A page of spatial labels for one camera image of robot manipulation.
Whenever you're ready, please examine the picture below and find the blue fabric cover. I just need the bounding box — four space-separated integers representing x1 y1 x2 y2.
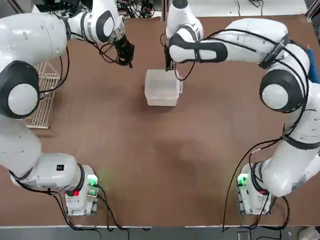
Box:
306 47 320 84

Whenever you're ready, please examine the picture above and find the black power supply brick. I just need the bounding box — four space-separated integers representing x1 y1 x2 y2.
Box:
34 0 80 6

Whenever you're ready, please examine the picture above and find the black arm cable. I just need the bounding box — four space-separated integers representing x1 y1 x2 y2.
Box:
8 13 152 232
159 28 316 233

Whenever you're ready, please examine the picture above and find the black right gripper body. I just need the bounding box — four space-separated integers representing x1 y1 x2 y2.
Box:
164 44 174 63

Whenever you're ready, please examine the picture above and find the black desk cable tangle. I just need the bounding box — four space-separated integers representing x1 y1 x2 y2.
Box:
116 0 161 19

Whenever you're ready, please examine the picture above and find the translucent plastic box lid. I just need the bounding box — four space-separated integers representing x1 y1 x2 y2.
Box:
144 69 184 99

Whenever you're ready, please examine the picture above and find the aluminium frame corner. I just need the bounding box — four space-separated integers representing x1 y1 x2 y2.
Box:
305 0 320 20

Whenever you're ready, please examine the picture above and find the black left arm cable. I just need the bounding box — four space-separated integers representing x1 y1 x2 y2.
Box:
8 13 152 232

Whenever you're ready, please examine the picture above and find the white preservation box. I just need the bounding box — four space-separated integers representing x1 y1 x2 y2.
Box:
145 93 180 107

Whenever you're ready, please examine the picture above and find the aluminium frame post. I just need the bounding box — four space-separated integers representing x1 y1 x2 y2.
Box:
161 0 170 22

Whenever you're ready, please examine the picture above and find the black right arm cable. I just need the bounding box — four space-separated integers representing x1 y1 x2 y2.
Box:
159 28 316 233

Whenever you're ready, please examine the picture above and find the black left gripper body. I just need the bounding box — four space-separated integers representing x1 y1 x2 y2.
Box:
112 33 135 57

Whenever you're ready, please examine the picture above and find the pale wire rack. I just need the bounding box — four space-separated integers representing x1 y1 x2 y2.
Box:
24 61 62 130

